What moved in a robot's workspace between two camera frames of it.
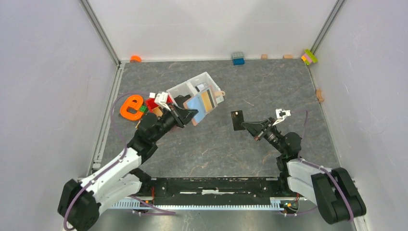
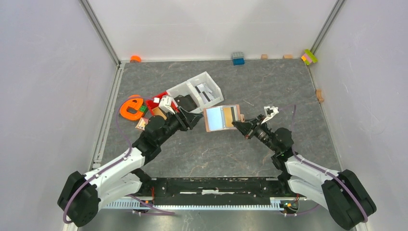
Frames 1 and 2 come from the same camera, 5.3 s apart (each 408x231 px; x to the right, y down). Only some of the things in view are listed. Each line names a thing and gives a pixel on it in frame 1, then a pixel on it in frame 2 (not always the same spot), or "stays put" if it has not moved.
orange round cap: x=135 y=58 stays put
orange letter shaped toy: x=135 y=101 stays put
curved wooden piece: x=319 y=96 stays put
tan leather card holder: x=203 y=103 -> x=220 y=118
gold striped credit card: x=207 y=100 -> x=228 y=117
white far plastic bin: x=202 y=81 stays put
